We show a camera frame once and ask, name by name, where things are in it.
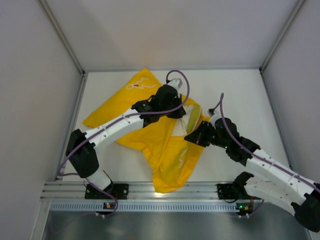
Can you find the white pillow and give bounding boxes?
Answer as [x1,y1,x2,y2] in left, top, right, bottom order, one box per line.
[171,104,202,137]

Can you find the yellow Pikachu pillowcase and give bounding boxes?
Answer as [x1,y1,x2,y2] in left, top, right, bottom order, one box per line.
[82,68,209,194]

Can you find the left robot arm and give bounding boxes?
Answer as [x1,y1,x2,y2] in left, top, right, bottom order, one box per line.
[66,81,185,194]

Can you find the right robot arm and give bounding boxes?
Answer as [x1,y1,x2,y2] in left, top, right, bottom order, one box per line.
[184,118,320,233]

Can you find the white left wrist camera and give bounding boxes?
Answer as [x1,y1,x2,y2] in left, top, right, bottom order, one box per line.
[166,78,183,91]

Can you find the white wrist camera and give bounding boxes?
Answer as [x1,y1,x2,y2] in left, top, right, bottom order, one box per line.
[208,108,221,125]
[166,78,183,91]

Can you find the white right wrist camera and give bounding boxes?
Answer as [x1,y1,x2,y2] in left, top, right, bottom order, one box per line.
[208,108,221,125]

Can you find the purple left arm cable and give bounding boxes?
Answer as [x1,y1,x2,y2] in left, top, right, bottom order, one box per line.
[57,69,191,218]

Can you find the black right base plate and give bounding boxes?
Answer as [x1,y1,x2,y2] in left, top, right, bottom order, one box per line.
[216,183,238,200]

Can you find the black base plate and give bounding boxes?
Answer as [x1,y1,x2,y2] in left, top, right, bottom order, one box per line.
[216,183,238,200]
[84,183,129,200]

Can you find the white slotted cable duct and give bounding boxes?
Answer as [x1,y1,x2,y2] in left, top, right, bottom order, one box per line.
[50,201,240,213]

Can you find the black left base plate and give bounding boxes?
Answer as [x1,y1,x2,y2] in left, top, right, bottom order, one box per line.
[84,183,129,200]

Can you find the aluminium mounting rail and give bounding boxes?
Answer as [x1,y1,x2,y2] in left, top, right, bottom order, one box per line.
[40,181,219,202]

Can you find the left aluminium frame post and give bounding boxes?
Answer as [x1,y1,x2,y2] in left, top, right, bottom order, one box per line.
[37,0,87,76]

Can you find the aluminium frame post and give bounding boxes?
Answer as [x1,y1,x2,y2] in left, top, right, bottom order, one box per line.
[258,0,308,73]
[37,0,87,76]

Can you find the right aluminium frame post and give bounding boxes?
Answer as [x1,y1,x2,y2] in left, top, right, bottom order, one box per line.
[258,0,308,73]

